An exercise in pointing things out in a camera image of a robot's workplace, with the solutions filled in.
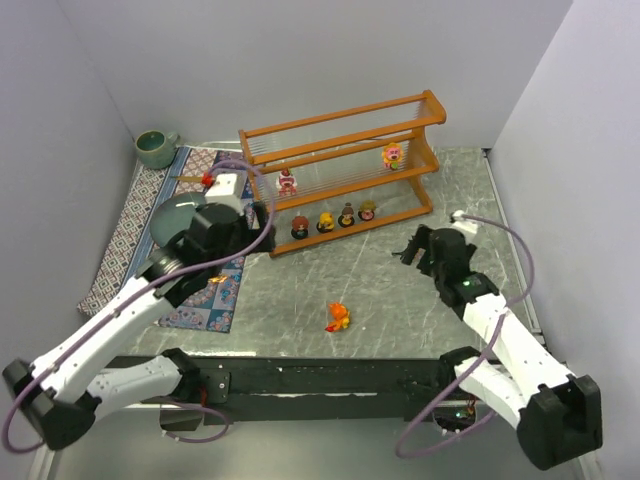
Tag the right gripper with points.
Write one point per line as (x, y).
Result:
(424, 248)

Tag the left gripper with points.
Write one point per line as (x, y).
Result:
(260, 226)

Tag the straw hat figurine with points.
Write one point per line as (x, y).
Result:
(366, 211)

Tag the red-haired figurine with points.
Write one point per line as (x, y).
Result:
(299, 227)

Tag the brown-haired figurine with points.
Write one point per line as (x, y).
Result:
(346, 218)

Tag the strawberry cake slice toy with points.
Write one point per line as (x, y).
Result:
(286, 183)

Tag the pink bear sunflower toy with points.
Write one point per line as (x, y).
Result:
(392, 156)

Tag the yellow-haired figurine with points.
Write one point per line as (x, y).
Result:
(325, 223)

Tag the orange dragon toy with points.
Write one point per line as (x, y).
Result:
(339, 317)

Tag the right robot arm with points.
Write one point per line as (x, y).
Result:
(556, 415)

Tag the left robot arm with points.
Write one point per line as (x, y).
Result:
(65, 391)

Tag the orange wooden three-tier shelf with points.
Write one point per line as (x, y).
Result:
(336, 158)

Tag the black yellow spiky figurine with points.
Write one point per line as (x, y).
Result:
(408, 254)

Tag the teal ceramic plate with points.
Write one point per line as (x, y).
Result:
(174, 215)

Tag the patterned blue placemat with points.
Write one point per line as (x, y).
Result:
(210, 309)

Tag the green ceramic mug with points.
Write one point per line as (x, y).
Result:
(155, 149)

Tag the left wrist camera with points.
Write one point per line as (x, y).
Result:
(227, 189)

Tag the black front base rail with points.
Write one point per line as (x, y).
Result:
(287, 389)

